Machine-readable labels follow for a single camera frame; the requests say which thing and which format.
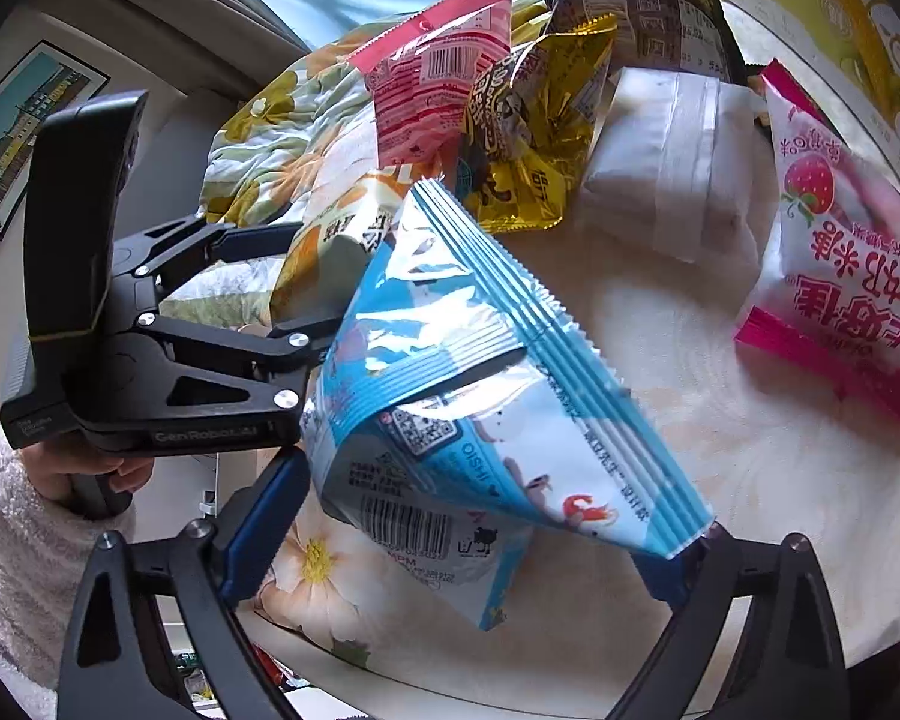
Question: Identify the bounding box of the white fluffy left sleeve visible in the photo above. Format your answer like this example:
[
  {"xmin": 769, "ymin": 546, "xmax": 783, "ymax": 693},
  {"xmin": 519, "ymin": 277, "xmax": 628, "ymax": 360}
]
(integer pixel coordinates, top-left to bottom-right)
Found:
[{"xmin": 0, "ymin": 427, "xmax": 136, "ymax": 718}]

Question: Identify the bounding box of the green yellow cardboard box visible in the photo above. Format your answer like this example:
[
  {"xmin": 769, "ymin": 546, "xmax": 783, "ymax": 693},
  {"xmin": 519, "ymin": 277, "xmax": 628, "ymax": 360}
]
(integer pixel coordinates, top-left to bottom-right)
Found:
[{"xmin": 689, "ymin": 0, "xmax": 900, "ymax": 235}]

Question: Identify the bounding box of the beige left curtain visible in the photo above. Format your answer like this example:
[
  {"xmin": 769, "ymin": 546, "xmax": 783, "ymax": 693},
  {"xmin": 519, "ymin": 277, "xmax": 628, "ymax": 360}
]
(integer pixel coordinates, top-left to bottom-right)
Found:
[{"xmin": 35, "ymin": 0, "xmax": 305, "ymax": 99}]

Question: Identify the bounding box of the pink strawberry rice snack bag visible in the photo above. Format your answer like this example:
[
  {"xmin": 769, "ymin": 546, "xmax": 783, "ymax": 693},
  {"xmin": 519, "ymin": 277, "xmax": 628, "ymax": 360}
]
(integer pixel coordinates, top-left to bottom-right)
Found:
[{"xmin": 735, "ymin": 60, "xmax": 900, "ymax": 419}]

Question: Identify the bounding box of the red pink snack bag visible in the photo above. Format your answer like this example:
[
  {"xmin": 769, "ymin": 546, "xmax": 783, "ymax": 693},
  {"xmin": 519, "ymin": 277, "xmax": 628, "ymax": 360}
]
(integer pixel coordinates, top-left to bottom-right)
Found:
[{"xmin": 349, "ymin": 0, "xmax": 512, "ymax": 167}]

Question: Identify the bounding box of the white floral tablecloth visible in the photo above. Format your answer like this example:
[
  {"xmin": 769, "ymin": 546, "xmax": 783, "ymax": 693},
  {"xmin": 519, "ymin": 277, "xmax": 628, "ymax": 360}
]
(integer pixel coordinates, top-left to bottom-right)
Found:
[{"xmin": 242, "ymin": 221, "xmax": 900, "ymax": 718}]

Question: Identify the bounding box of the floral green striped quilt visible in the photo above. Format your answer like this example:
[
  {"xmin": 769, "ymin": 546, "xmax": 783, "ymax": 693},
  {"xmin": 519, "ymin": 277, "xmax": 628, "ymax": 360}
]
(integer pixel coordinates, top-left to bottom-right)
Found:
[{"xmin": 160, "ymin": 18, "xmax": 461, "ymax": 332}]

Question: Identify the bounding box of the person's left hand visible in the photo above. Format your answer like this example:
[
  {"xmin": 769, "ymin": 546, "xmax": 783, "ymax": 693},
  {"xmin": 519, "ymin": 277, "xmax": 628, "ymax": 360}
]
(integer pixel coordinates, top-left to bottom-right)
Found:
[{"xmin": 19, "ymin": 434, "xmax": 154, "ymax": 502}]

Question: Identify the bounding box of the white translucent snack pack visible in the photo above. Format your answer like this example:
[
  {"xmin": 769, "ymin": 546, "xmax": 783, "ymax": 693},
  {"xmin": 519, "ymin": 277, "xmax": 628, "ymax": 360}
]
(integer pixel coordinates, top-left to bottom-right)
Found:
[{"xmin": 575, "ymin": 67, "xmax": 758, "ymax": 271}]

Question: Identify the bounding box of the beige orange snack bag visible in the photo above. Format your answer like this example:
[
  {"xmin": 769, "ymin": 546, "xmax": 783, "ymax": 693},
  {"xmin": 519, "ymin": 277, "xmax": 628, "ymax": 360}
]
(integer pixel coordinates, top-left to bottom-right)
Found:
[{"xmin": 269, "ymin": 164, "xmax": 421, "ymax": 325}]

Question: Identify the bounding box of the framed city picture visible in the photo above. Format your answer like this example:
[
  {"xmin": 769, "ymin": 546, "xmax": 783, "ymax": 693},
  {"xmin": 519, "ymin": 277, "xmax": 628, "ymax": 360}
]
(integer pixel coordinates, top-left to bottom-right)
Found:
[{"xmin": 0, "ymin": 41, "xmax": 110, "ymax": 241}]

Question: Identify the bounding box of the brown snack bag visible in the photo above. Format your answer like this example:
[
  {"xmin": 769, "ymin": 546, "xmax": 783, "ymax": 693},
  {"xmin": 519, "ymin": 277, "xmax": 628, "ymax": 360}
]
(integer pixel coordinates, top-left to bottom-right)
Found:
[{"xmin": 544, "ymin": 0, "xmax": 746, "ymax": 85}]

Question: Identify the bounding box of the blue white Oishi snack bag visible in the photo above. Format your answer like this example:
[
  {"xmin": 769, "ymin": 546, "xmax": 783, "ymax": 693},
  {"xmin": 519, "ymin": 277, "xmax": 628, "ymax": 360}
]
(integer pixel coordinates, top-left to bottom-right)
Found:
[{"xmin": 302, "ymin": 179, "xmax": 712, "ymax": 629}]

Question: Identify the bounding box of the yellow foil snack bag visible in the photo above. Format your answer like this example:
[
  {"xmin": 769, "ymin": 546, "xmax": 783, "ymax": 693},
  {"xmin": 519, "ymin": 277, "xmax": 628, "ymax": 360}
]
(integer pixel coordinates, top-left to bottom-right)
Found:
[{"xmin": 455, "ymin": 13, "xmax": 617, "ymax": 234}]

